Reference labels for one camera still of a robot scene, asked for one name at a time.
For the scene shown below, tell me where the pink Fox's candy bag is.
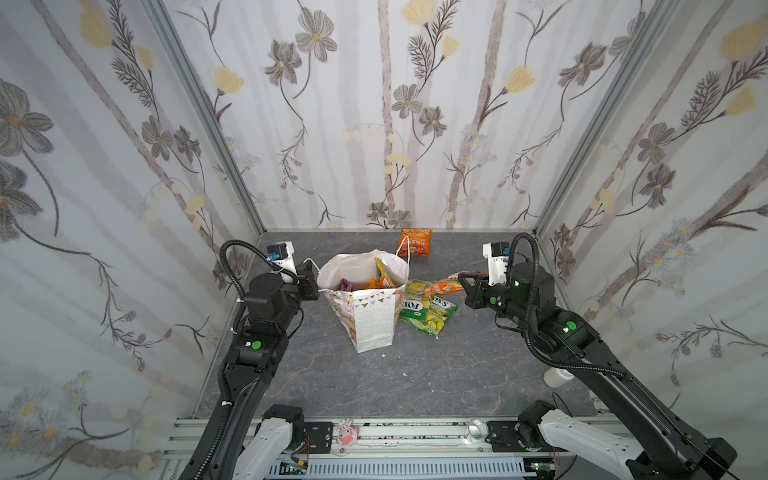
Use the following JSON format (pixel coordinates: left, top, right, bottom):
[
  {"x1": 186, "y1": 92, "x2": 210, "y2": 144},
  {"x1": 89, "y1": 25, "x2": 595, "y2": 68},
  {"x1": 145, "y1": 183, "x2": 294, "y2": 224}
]
[{"x1": 423, "y1": 274, "x2": 464, "y2": 296}]

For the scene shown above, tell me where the green Fox's candy bag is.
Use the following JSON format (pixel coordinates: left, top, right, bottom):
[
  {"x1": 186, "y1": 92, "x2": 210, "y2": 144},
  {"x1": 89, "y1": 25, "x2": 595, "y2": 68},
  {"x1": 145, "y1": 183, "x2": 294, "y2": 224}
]
[
  {"x1": 406, "y1": 279, "x2": 433, "y2": 299},
  {"x1": 400, "y1": 295, "x2": 458, "y2": 337}
]

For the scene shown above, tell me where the white paper bag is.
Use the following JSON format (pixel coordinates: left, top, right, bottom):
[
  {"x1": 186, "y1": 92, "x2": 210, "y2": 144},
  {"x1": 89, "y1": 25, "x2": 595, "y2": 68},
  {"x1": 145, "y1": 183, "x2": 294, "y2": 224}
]
[{"x1": 299, "y1": 232, "x2": 411, "y2": 353}]

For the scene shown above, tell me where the orange snack bag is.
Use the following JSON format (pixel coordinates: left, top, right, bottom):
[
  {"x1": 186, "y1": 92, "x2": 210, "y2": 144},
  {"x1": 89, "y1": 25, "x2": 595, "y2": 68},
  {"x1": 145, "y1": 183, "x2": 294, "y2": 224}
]
[{"x1": 375, "y1": 257, "x2": 396, "y2": 289}]

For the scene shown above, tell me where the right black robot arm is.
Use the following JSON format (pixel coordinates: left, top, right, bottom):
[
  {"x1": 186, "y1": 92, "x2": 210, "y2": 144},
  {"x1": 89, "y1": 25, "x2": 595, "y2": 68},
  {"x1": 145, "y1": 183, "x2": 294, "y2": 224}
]
[{"x1": 458, "y1": 233, "x2": 737, "y2": 479}]

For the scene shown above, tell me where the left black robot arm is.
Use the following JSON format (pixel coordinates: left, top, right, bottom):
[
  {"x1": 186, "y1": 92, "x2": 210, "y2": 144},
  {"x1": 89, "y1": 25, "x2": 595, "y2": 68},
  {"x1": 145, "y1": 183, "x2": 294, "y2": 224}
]
[{"x1": 180, "y1": 240, "x2": 319, "y2": 479}]

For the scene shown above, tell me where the white plastic bottle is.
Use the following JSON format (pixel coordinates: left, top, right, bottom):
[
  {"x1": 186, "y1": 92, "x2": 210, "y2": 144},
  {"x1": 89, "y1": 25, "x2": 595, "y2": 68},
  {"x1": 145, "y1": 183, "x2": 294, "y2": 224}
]
[{"x1": 543, "y1": 367, "x2": 575, "y2": 389}]

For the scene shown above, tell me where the pink cartoon sticker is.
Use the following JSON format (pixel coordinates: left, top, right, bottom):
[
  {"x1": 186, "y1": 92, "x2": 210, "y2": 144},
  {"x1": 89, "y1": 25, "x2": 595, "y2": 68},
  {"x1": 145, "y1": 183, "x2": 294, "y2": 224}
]
[{"x1": 337, "y1": 419, "x2": 358, "y2": 448}]

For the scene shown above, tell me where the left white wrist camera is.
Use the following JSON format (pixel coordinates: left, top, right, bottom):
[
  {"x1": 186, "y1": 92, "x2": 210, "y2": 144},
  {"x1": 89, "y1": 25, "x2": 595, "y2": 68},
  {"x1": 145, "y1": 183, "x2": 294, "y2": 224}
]
[{"x1": 267, "y1": 241, "x2": 296, "y2": 284}]

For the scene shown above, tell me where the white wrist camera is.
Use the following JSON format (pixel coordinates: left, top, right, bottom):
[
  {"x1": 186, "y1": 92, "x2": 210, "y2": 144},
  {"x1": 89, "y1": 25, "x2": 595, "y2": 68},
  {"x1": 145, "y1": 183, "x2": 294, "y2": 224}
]
[
  {"x1": 267, "y1": 241, "x2": 296, "y2": 284},
  {"x1": 483, "y1": 242, "x2": 510, "y2": 286}
]

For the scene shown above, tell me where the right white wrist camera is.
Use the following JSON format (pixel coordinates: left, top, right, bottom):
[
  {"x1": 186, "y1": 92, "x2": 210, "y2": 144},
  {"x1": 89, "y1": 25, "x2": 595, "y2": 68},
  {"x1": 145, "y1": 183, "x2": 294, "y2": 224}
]
[{"x1": 483, "y1": 242, "x2": 510, "y2": 286}]

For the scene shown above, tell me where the orange chip bag by wall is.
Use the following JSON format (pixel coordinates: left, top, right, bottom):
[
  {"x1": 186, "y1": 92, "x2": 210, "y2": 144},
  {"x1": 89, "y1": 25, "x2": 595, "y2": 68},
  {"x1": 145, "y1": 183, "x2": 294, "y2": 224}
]
[{"x1": 397, "y1": 229, "x2": 433, "y2": 257}]

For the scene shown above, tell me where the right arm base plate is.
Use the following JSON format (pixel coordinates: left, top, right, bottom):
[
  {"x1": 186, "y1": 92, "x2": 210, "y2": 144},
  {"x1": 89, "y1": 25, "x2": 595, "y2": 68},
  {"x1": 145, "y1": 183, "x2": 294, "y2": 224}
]
[{"x1": 485, "y1": 420, "x2": 563, "y2": 454}]

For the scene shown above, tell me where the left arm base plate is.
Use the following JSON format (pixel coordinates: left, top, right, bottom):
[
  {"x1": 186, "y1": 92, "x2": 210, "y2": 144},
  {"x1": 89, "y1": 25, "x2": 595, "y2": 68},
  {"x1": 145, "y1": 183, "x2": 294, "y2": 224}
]
[{"x1": 290, "y1": 422, "x2": 334, "y2": 456}]

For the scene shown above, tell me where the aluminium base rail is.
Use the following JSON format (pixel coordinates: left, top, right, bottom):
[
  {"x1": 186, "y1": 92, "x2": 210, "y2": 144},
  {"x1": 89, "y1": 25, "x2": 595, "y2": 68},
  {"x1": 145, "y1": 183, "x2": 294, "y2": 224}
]
[{"x1": 158, "y1": 416, "x2": 655, "y2": 460}]

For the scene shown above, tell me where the white vented cable tray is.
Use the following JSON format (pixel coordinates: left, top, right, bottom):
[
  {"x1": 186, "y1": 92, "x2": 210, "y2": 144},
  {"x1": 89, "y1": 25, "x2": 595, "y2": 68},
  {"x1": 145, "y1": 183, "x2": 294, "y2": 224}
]
[{"x1": 263, "y1": 457, "x2": 538, "y2": 480}]

